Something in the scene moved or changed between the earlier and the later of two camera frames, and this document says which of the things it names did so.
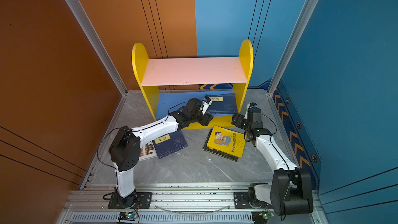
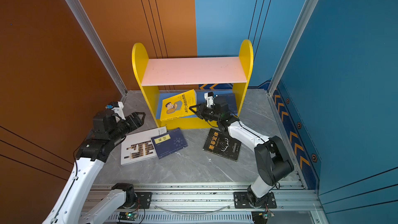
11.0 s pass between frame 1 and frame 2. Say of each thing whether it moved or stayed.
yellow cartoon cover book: moved
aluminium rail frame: stayed
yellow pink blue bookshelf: stayed
